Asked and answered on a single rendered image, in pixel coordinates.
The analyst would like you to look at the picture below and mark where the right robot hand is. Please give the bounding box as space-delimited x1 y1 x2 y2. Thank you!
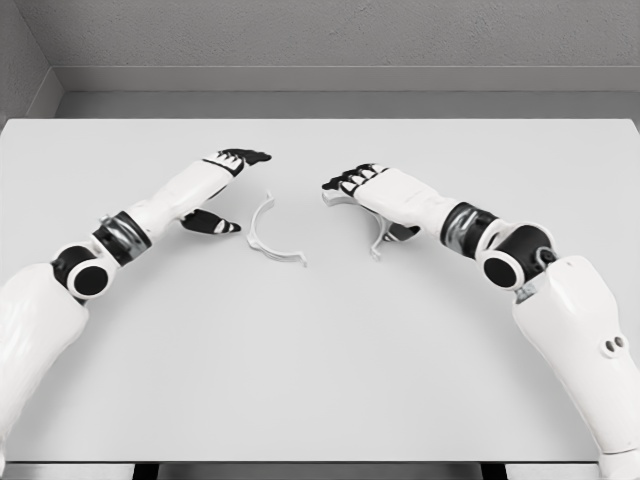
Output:
320 161 437 242

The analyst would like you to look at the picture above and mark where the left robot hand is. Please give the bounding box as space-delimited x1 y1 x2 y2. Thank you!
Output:
163 147 274 236

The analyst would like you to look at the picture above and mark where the thin white pipe clamp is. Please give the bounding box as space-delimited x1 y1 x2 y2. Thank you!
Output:
321 190 392 262
245 189 309 269

